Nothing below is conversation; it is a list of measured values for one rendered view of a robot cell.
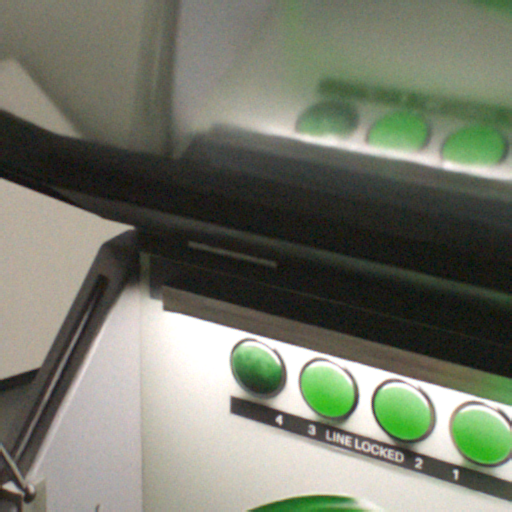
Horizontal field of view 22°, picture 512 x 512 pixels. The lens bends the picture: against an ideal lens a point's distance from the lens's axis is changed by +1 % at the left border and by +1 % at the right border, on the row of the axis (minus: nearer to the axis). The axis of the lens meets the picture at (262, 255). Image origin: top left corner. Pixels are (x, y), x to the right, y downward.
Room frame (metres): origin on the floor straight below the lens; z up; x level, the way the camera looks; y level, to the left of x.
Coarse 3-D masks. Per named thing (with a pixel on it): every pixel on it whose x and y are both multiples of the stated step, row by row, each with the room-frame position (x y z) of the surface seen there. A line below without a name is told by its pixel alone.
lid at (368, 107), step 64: (0, 0) 0.41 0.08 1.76; (64, 0) 0.38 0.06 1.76; (128, 0) 0.36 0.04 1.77; (192, 0) 0.34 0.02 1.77; (256, 0) 0.32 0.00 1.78; (320, 0) 0.31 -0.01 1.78; (384, 0) 0.29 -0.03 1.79; (448, 0) 0.28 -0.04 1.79; (0, 64) 0.52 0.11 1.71; (64, 64) 0.48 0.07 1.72; (128, 64) 0.44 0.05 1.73; (192, 64) 0.41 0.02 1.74; (256, 64) 0.39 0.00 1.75; (320, 64) 0.36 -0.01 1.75; (384, 64) 0.34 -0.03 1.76; (448, 64) 0.32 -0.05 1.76; (0, 128) 0.74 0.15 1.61; (64, 128) 0.65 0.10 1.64; (128, 128) 0.59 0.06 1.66; (192, 128) 0.54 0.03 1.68; (256, 128) 0.49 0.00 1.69; (320, 128) 0.45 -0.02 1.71; (384, 128) 0.42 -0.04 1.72; (448, 128) 0.39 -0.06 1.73; (64, 192) 0.84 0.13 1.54; (128, 192) 0.78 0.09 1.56; (192, 192) 0.76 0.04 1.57; (256, 192) 0.68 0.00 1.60; (320, 192) 0.61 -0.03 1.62; (384, 192) 0.55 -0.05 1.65; (448, 192) 0.51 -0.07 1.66; (256, 256) 0.92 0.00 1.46; (320, 256) 0.76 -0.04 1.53; (384, 256) 0.69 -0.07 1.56; (448, 256) 0.68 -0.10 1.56
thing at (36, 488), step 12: (0, 444) 0.80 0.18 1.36; (0, 456) 0.80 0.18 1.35; (12, 468) 0.81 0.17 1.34; (12, 480) 0.81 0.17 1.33; (24, 480) 0.82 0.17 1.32; (36, 480) 0.83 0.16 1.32; (12, 492) 0.82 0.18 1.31; (24, 492) 0.81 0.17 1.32; (36, 492) 0.82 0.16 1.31; (24, 504) 0.81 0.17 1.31; (36, 504) 0.83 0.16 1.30
